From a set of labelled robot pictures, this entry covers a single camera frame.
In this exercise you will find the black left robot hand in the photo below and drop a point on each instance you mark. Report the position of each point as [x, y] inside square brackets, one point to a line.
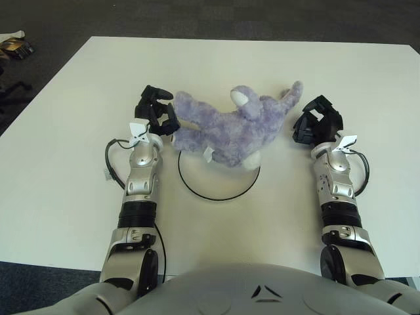
[154, 111]

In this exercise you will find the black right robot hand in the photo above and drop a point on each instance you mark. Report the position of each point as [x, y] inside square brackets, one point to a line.
[321, 124]

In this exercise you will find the purple plush doll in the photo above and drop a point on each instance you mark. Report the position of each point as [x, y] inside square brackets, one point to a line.
[236, 131]

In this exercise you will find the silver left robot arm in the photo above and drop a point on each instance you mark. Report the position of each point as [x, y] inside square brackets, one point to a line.
[141, 183]

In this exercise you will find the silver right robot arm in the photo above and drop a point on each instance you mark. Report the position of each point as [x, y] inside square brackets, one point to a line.
[338, 197]

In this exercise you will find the white plate with black rim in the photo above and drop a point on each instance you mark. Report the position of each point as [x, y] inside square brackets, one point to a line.
[216, 183]

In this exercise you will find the black chair base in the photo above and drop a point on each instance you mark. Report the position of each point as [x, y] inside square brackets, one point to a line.
[13, 90]

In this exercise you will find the dark snack packet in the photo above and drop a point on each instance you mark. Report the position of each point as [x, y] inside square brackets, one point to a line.
[16, 47]

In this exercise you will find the white floor object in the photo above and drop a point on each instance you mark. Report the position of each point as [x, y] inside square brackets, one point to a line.
[13, 34]

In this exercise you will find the white table leg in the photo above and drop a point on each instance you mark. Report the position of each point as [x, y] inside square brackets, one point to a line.
[414, 282]

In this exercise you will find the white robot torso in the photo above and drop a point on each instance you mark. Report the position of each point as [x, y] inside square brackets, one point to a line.
[229, 292]

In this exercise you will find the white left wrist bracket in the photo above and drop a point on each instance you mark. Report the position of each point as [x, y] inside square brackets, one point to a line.
[138, 131]

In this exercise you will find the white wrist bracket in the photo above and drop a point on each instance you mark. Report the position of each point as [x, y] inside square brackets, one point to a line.
[344, 143]
[138, 131]

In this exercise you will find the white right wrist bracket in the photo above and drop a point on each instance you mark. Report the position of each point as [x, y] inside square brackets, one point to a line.
[344, 143]

